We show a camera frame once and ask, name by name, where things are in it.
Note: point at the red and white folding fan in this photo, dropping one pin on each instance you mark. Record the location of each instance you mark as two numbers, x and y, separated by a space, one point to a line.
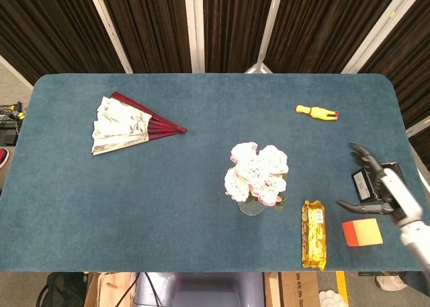
117 125

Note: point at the black box with label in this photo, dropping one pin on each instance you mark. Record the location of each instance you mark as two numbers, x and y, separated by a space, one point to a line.
363 186

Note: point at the black bag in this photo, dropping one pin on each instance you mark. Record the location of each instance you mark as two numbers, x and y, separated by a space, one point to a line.
60 290

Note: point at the orange yellow block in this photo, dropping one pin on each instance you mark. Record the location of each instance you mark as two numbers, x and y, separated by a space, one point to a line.
363 233

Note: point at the dark brown curtain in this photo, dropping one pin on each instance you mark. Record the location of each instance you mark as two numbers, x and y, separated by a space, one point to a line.
151 25

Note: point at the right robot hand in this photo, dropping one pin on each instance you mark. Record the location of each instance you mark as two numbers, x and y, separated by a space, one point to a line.
401 196

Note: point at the gold foil snack package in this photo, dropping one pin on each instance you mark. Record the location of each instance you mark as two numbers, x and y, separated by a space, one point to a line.
314 236

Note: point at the white partition frame post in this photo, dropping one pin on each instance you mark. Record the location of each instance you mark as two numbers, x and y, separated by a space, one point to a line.
270 21
199 25
420 125
107 25
379 28

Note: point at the pink artificial flower bouquet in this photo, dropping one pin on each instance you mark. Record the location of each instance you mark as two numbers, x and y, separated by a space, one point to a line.
258 172

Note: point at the blue cloth-covered table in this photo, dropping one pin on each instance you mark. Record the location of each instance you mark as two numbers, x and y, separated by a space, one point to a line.
168 203

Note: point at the brown cardboard box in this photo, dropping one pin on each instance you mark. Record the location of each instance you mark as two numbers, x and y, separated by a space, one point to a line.
295 290

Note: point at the white shoe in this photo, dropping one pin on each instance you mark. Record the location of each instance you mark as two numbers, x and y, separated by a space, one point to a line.
391 283

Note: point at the clear glass cup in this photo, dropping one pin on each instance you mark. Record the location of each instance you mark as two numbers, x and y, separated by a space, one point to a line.
252 210

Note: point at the red shoe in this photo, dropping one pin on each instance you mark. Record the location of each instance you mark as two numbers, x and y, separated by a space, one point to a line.
3 157

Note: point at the purple robot torso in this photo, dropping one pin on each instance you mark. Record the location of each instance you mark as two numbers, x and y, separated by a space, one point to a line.
208 293

